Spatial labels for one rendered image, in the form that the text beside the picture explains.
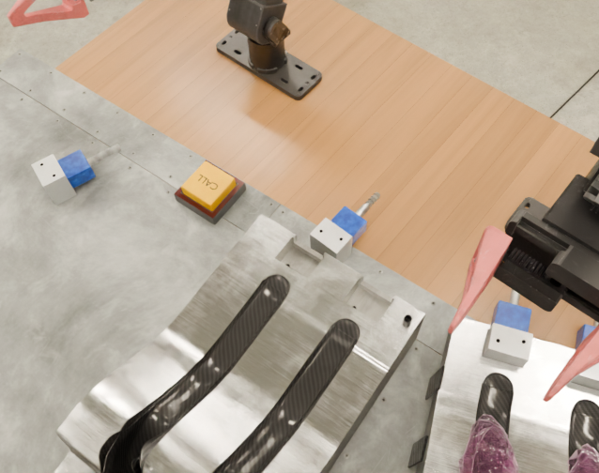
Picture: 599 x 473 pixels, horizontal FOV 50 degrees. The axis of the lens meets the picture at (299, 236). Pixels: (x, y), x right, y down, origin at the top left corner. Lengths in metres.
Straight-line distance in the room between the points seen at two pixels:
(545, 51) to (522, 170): 1.40
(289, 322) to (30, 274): 0.42
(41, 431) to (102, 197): 0.36
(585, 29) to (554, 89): 0.32
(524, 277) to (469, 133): 0.60
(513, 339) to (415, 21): 1.76
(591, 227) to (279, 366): 0.43
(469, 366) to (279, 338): 0.24
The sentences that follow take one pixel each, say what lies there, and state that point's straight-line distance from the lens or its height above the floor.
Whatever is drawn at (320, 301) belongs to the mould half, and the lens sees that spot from 0.82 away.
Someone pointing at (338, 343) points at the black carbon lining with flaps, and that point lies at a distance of 0.81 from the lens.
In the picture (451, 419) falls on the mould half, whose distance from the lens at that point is 0.81.
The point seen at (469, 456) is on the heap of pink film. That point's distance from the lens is 0.77.
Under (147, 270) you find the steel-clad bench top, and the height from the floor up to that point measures 0.80.
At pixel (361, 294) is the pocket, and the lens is 0.85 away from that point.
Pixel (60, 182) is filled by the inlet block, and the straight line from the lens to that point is 1.04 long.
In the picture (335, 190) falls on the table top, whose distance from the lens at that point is 1.01.
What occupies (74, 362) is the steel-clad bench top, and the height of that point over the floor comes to 0.80.
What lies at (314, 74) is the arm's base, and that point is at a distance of 1.15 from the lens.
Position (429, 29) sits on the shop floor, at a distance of 2.43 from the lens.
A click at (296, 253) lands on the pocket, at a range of 0.88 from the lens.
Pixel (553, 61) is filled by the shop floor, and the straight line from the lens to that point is 2.42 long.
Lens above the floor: 1.64
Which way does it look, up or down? 61 degrees down
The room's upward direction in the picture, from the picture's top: 4 degrees counter-clockwise
